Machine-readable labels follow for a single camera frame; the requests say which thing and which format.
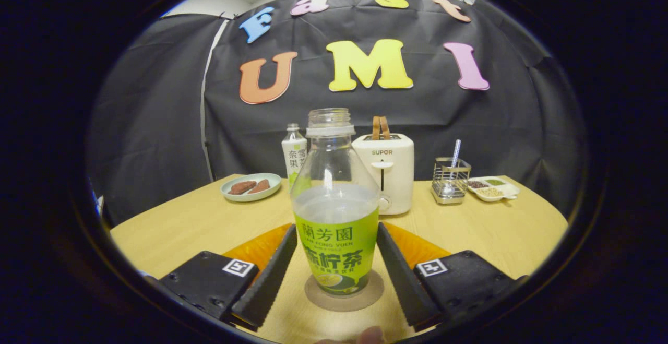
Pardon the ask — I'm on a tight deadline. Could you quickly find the green label juice bottle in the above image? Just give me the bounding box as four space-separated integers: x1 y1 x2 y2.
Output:
290 108 380 296

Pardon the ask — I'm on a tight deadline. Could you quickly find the white toaster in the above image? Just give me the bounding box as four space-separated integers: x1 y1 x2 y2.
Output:
351 134 415 216

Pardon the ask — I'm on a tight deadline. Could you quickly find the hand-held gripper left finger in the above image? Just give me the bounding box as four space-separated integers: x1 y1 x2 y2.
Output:
159 224 298 331

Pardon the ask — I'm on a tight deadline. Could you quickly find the wire cutlery holder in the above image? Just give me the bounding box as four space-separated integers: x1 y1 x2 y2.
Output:
431 157 472 205

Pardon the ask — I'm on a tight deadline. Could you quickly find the white divided dish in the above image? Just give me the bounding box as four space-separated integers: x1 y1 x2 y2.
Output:
467 176 521 202

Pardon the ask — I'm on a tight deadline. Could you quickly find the metal spoon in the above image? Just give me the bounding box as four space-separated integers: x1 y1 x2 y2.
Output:
441 139 462 198

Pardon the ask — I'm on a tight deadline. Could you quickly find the white label drink bottle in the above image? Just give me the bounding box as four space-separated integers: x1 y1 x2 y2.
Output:
282 123 309 188

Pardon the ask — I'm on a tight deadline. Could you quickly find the round brown coaster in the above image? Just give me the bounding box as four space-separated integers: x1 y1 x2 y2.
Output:
304 270 385 312

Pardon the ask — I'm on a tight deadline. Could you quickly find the wooden table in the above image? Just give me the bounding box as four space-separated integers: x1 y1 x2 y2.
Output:
110 173 568 344

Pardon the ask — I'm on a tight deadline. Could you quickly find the pale green plate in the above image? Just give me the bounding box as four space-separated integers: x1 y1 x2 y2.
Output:
220 173 282 202

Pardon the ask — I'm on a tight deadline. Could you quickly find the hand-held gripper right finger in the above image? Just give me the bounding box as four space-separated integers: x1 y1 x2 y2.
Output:
376 222 529 333

